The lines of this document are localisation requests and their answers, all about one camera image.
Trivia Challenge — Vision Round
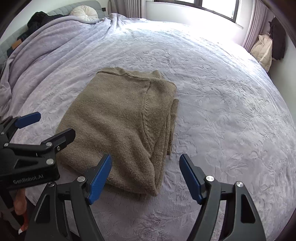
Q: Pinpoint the olive brown knit sweater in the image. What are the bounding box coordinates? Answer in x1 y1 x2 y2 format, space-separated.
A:
57 67 179 196

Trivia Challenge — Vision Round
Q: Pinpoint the dark clothes pile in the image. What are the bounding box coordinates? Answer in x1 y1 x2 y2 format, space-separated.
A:
6 11 63 57

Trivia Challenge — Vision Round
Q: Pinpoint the person's left hand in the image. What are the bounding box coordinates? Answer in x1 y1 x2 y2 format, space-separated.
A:
14 189 27 215

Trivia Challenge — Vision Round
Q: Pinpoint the lavender fleece blanket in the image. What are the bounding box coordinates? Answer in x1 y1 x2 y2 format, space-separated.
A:
1 14 295 240

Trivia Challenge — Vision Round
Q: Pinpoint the round cream pillow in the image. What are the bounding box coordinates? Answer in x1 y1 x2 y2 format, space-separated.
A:
70 6 99 22

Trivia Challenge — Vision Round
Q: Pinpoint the cream puffer jacket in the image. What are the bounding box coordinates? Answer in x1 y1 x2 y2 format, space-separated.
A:
250 34 273 73

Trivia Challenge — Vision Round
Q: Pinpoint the black hanging garment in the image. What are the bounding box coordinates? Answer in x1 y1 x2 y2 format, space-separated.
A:
269 17 286 60

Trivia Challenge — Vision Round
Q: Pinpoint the grey pleated curtain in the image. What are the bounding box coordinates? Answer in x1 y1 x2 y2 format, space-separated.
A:
242 0 268 52

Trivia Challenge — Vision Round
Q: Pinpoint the dark-framed window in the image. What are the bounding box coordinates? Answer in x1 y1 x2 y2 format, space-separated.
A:
156 0 239 22

